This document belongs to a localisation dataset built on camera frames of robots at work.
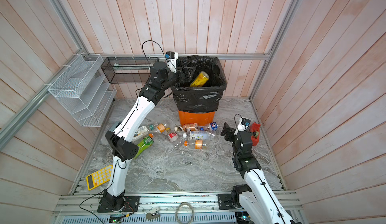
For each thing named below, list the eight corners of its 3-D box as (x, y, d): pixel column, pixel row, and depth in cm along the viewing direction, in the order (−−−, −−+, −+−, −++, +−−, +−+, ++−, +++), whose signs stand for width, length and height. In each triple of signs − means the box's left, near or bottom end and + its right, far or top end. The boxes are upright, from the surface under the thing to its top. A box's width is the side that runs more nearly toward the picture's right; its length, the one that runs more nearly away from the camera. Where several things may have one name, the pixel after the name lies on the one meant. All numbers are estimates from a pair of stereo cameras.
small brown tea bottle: (174, 132, 100) (174, 129, 97) (175, 126, 103) (174, 123, 100) (198, 132, 100) (198, 129, 97) (197, 126, 103) (198, 123, 100)
